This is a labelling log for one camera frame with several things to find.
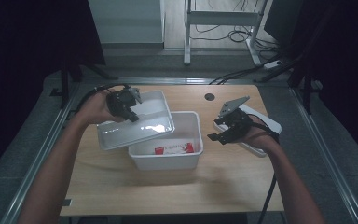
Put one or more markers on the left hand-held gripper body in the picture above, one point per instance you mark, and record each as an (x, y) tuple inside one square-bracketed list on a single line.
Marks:
[(119, 102)]

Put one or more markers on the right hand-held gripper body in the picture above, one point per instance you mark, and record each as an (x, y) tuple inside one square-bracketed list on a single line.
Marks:
[(234, 119)]

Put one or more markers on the white tray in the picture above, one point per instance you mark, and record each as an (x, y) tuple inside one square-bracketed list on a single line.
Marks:
[(136, 129)]

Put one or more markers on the red and silver snack packet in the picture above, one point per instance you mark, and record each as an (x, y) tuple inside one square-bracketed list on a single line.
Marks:
[(174, 148)]

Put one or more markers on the white plastic storage box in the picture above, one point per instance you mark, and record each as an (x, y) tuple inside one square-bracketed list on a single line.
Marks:
[(167, 161)]

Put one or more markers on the person's left hand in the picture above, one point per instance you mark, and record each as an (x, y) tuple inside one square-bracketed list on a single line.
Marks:
[(94, 109)]

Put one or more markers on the person's right hand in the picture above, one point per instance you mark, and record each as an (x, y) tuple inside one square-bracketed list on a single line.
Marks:
[(259, 138)]

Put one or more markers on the black metal stand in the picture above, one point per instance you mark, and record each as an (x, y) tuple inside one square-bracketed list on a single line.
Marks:
[(64, 84), (304, 87)]

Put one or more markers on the white power strip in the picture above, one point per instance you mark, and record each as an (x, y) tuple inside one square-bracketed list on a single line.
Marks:
[(272, 64)]

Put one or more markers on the white cabinet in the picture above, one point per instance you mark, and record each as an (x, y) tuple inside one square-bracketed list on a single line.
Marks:
[(127, 21)]

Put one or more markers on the black curtain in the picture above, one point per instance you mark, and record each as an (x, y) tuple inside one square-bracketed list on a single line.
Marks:
[(28, 46), (348, 62)]

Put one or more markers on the metal floor rail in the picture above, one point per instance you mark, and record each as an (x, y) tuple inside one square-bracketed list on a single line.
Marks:
[(28, 180), (329, 158)]

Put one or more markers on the white metal stand frame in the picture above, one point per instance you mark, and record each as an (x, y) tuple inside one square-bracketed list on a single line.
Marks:
[(220, 18)]

